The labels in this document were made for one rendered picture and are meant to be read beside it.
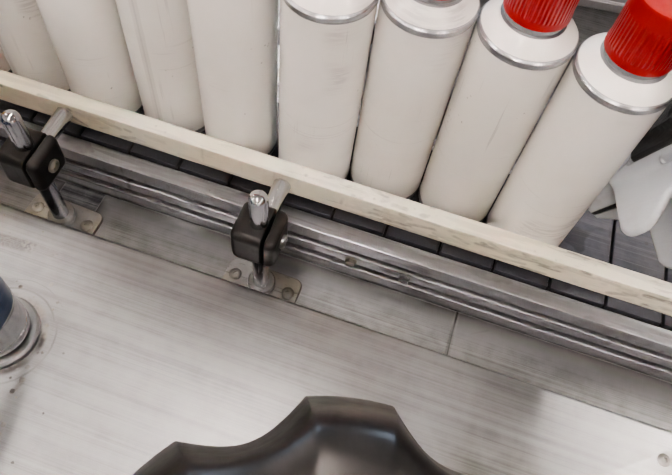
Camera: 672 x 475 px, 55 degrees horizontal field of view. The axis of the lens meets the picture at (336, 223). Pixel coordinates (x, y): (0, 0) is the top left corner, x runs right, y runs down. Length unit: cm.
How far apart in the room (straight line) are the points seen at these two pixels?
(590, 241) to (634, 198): 10
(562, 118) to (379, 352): 17
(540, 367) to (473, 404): 9
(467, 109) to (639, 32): 10
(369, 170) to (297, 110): 7
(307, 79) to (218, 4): 6
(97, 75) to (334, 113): 17
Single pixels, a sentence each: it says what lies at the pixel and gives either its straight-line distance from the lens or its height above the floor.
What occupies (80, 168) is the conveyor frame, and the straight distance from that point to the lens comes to 52.
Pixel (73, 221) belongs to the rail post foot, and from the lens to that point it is 52.
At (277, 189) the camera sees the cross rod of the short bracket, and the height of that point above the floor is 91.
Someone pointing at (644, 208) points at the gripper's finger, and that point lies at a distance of 39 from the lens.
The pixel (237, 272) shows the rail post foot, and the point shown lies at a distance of 48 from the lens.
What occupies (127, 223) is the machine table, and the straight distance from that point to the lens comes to 52.
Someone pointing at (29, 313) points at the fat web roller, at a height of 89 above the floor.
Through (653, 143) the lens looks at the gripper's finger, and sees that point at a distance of 40.
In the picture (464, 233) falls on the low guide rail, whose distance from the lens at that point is 42.
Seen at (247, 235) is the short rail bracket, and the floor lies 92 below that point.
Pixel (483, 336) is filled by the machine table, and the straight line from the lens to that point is 49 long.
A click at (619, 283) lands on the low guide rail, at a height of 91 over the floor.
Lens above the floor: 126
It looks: 59 degrees down
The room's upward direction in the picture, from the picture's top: 9 degrees clockwise
